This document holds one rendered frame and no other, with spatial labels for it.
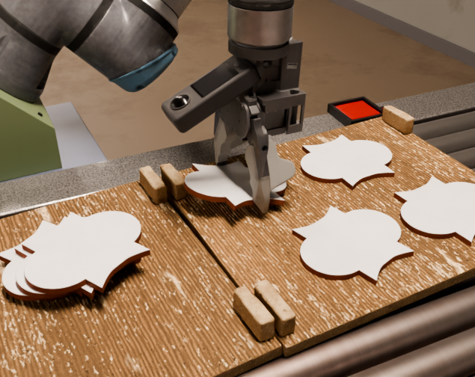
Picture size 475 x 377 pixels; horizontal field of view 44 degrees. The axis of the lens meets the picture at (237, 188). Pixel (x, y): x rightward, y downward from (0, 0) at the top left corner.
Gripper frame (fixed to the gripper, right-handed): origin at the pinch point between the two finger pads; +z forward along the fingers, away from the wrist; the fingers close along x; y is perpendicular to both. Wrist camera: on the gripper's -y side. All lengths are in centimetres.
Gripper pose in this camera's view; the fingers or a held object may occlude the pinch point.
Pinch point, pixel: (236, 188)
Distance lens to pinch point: 78.8
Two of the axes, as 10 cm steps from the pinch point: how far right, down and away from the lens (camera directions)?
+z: -0.3, 8.5, 5.3
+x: -4.7, -4.8, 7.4
